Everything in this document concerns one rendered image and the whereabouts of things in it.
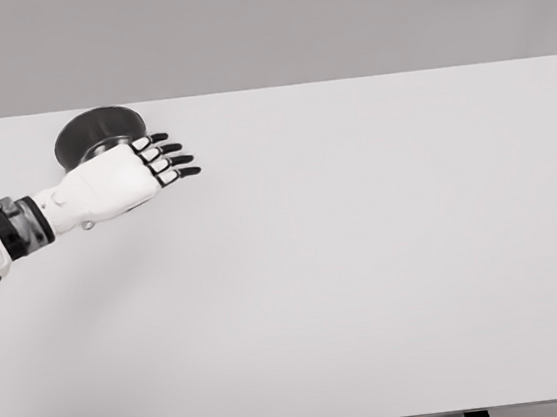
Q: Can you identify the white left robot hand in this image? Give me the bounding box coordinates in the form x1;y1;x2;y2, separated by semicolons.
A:
53;126;208;234

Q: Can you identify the dark grey pot lid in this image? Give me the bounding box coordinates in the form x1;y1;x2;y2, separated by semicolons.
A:
49;101;150;171

